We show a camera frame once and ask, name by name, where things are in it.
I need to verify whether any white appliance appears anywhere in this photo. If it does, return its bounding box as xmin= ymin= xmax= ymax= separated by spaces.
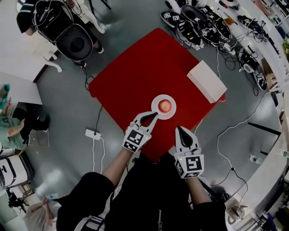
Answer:
xmin=0 ymin=154 xmax=35 ymax=188

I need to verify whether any white cardboard box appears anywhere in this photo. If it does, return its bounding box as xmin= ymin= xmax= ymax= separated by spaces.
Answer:
xmin=186 ymin=60 xmax=228 ymax=104

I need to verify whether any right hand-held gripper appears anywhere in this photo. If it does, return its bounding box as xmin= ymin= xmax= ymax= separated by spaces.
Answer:
xmin=173 ymin=125 xmax=205 ymax=180

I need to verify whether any white cable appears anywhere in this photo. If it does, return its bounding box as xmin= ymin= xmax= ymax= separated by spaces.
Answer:
xmin=216 ymin=91 xmax=271 ymax=170
xmin=92 ymin=135 xmax=106 ymax=174
xmin=216 ymin=46 xmax=221 ymax=79

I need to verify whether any white round plate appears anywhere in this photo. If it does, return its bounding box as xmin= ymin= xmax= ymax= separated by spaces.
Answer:
xmin=150 ymin=94 xmax=177 ymax=120

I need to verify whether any black tripod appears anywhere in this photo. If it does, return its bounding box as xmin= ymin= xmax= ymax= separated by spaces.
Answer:
xmin=88 ymin=0 xmax=112 ymax=11

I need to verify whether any brown cardboard box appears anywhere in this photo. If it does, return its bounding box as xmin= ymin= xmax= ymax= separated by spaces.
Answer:
xmin=261 ymin=57 xmax=280 ymax=91

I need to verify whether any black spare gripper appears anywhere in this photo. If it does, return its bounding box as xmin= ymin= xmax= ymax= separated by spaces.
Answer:
xmin=252 ymin=67 xmax=269 ymax=92
xmin=237 ymin=15 xmax=256 ymax=29

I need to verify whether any table with red cloth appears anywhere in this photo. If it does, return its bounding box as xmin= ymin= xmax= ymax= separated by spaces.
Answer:
xmin=89 ymin=28 xmax=226 ymax=163

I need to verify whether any person's black jacket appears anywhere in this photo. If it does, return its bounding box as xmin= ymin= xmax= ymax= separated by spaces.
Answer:
xmin=56 ymin=152 xmax=227 ymax=231

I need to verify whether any person's left forearm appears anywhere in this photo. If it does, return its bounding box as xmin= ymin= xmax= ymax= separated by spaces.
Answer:
xmin=103 ymin=148 xmax=134 ymax=186

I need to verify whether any clear plastic bag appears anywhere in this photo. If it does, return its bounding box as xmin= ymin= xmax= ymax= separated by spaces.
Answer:
xmin=225 ymin=198 xmax=249 ymax=225

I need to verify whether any person's right forearm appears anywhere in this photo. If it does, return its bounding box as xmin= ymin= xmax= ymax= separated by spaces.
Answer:
xmin=186 ymin=176 xmax=215 ymax=206

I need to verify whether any black backpack shell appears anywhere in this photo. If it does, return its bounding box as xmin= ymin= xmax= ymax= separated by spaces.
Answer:
xmin=181 ymin=5 xmax=203 ymax=23

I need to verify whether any black cable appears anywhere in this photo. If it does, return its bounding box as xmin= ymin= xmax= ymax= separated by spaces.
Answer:
xmin=80 ymin=64 xmax=104 ymax=136
xmin=198 ymin=168 xmax=249 ymax=203

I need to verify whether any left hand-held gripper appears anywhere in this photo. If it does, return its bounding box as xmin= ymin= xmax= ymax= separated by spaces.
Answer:
xmin=122 ymin=111 xmax=159 ymax=154

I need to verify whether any white power strip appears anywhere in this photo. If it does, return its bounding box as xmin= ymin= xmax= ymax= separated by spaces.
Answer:
xmin=85 ymin=128 xmax=102 ymax=140

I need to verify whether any pile of black equipment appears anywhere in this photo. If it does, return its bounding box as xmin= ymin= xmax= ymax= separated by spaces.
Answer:
xmin=160 ymin=0 xmax=233 ymax=49

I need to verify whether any black bar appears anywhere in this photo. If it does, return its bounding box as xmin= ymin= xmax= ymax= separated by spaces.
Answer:
xmin=247 ymin=121 xmax=282 ymax=136

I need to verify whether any red apple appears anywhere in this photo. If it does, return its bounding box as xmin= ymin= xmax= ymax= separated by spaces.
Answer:
xmin=158 ymin=99 xmax=172 ymax=113

